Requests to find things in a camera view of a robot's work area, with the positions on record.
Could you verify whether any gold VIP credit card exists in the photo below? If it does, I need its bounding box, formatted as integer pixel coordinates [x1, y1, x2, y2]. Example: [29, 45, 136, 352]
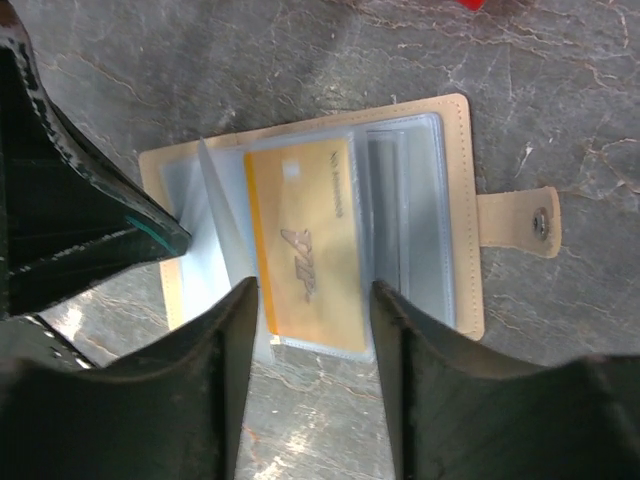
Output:
[244, 135, 368, 354]

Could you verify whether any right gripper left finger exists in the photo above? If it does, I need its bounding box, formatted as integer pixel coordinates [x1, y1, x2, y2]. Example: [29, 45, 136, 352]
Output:
[1, 277, 258, 479]

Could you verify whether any beige leather card holder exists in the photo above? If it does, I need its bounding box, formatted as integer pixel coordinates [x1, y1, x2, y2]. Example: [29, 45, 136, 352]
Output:
[139, 94, 562, 362]

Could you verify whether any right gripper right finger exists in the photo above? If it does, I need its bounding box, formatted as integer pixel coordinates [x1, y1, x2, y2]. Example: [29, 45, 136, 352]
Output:
[370, 281, 639, 479]

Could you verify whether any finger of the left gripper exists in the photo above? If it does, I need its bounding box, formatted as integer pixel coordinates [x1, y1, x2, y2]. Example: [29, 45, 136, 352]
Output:
[1, 9, 191, 319]

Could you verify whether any red right plastic bin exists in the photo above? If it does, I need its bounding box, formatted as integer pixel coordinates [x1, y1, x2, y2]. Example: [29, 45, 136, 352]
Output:
[457, 0, 486, 11]

